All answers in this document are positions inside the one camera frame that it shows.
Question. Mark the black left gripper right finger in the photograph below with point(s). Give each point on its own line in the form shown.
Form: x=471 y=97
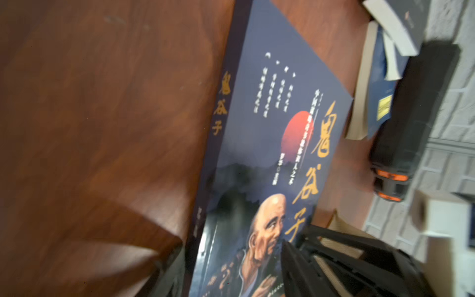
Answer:
x=302 y=276

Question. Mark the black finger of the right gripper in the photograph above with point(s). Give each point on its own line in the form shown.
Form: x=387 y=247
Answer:
x=375 y=251
x=385 y=274

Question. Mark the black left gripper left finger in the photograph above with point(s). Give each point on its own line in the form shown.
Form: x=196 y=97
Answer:
x=167 y=280

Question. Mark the dark portrait book gold title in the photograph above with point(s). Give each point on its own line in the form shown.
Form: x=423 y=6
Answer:
x=278 y=117

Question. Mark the black plastic tool case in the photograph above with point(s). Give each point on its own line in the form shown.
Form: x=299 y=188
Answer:
x=398 y=147

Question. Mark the black cover book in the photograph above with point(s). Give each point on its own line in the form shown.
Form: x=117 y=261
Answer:
x=404 y=21

